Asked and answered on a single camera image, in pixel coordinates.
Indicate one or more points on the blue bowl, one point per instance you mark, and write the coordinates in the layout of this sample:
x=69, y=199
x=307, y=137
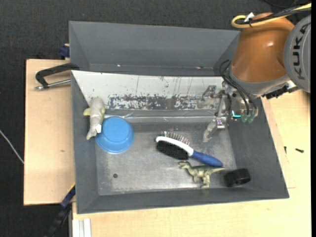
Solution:
x=115, y=135

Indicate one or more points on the small black screw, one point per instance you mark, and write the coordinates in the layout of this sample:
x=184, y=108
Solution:
x=299, y=150

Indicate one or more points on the green toy dinosaur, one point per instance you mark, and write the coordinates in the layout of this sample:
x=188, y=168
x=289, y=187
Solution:
x=201, y=172

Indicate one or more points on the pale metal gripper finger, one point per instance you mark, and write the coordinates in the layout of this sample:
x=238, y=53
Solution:
x=207, y=103
x=209, y=131

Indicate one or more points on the grey toy elephant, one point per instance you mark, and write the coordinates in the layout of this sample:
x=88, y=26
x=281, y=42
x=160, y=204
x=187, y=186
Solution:
x=95, y=113

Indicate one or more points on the white and blue brush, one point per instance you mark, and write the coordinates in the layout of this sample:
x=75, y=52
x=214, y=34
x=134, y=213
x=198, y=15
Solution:
x=172, y=150

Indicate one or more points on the grey metal bin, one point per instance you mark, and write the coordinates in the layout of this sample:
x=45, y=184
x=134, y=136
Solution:
x=148, y=171

